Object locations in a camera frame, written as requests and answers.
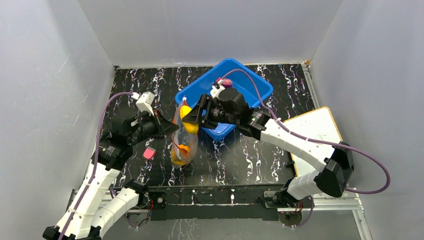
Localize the orange bell pepper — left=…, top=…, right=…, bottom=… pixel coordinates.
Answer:
left=170, top=144, right=191, bottom=168

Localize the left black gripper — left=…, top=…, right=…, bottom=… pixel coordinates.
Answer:
left=128, top=108, right=180, bottom=145

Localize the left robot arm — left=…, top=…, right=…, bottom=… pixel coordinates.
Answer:
left=42, top=108, right=179, bottom=240

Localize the purple cable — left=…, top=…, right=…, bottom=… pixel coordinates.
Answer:
left=218, top=68, right=392, bottom=196
left=56, top=92, right=141, bottom=240

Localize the yellow mango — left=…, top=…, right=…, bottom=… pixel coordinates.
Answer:
left=179, top=104, right=199, bottom=135

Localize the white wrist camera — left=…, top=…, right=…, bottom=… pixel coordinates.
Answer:
left=210, top=78, right=226, bottom=98
left=131, top=91, right=155, bottom=116

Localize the clear zip top bag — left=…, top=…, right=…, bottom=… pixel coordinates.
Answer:
left=171, top=96, right=199, bottom=168

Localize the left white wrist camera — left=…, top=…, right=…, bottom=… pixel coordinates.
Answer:
left=131, top=91, right=155, bottom=116

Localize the white board wooden frame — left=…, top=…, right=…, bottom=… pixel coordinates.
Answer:
left=283, top=106, right=343, bottom=177

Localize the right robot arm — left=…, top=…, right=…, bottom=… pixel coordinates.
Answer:
left=182, top=87, right=355, bottom=207

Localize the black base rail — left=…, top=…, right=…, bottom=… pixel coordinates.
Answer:
left=115, top=180, right=316, bottom=223

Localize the pink eraser block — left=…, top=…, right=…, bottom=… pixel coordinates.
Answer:
left=142, top=147, right=157, bottom=161

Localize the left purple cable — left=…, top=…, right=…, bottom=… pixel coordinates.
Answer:
left=56, top=92, right=141, bottom=240

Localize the purple onion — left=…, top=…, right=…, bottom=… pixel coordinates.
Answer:
left=220, top=78, right=233, bottom=88

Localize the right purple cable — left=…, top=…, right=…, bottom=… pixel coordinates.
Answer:
left=218, top=68, right=392, bottom=196

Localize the blue plastic bin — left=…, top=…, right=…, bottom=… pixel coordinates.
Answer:
left=175, top=58, right=274, bottom=141

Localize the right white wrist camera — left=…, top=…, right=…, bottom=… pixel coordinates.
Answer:
left=210, top=78, right=226, bottom=98

